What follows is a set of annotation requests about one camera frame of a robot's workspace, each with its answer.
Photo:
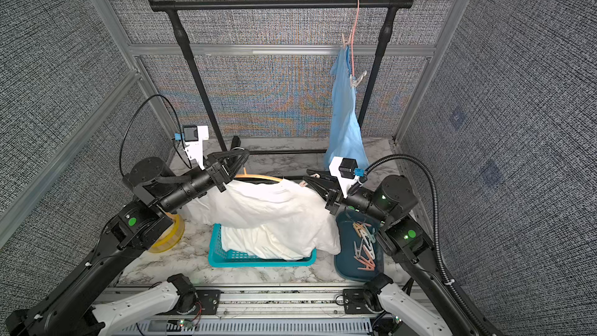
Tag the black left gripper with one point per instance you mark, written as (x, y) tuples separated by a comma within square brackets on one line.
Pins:
[(216, 171)]

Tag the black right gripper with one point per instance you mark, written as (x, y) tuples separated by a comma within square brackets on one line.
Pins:
[(335, 196)]

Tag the yellow wooden hanger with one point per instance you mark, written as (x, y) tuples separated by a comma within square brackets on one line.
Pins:
[(258, 177)]

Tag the light blue t-shirt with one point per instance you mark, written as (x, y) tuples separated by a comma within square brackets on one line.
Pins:
[(345, 138)]

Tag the white t-shirt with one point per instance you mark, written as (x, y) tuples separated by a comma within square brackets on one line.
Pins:
[(269, 221)]

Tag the beige clothespin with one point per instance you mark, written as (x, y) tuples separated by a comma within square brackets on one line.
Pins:
[(355, 81)]

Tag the pink clothespin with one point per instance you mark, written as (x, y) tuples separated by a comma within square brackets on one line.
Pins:
[(345, 41)]

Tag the pink clothes hanger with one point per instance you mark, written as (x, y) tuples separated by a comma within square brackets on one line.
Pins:
[(352, 37)]

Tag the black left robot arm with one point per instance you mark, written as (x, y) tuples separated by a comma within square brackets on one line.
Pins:
[(159, 193)]

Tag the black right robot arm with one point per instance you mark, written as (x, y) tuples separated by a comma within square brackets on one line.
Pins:
[(405, 241)]

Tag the pile of pastel clothespins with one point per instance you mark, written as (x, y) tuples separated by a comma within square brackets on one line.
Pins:
[(364, 253)]

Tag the dark teal clothespin tray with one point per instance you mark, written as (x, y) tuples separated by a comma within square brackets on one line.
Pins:
[(344, 262)]

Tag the yellow bamboo steamer basket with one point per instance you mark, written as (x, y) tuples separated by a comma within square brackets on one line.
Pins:
[(171, 237)]

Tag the teal plastic basket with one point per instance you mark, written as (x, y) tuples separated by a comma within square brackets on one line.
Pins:
[(220, 258)]

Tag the black clothes rack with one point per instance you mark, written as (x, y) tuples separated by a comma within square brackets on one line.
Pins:
[(172, 8)]

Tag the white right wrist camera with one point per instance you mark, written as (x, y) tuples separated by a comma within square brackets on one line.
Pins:
[(348, 175)]

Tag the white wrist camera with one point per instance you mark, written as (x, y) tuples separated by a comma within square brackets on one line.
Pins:
[(192, 138), (348, 175)]

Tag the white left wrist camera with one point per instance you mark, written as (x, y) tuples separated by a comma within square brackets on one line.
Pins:
[(192, 138)]

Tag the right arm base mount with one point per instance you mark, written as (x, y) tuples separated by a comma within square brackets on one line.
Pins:
[(353, 302)]

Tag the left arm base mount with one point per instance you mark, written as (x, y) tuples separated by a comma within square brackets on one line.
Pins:
[(203, 301)]

